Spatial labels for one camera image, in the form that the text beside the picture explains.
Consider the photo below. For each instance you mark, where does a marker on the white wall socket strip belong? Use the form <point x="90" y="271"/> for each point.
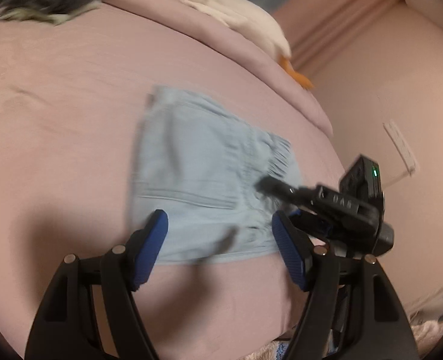
<point x="401" y="146"/>

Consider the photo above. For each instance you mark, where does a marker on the pink curtain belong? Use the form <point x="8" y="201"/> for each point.
<point x="337" y="26"/>

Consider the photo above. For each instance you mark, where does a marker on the bed with pink sheet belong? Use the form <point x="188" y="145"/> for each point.
<point x="56" y="120"/>

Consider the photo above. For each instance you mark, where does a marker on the mauve quilt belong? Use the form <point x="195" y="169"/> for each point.
<point x="191" y="26"/>

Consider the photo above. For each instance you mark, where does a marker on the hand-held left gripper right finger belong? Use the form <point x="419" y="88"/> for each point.
<point x="291" y="251"/>

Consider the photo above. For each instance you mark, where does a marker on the light blue strawberry pants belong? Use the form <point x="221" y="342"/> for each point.
<point x="199" y="165"/>

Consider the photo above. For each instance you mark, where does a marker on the folded pale green cloth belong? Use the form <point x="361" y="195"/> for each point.
<point x="37" y="15"/>

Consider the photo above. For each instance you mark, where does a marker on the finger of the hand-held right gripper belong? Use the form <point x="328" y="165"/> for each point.
<point x="281" y="188"/>
<point x="321" y="227"/>

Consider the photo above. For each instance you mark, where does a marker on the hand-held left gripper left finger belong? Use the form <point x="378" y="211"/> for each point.
<point x="150" y="247"/>

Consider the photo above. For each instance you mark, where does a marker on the white goose plush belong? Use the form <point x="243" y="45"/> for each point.
<point x="240" y="13"/>

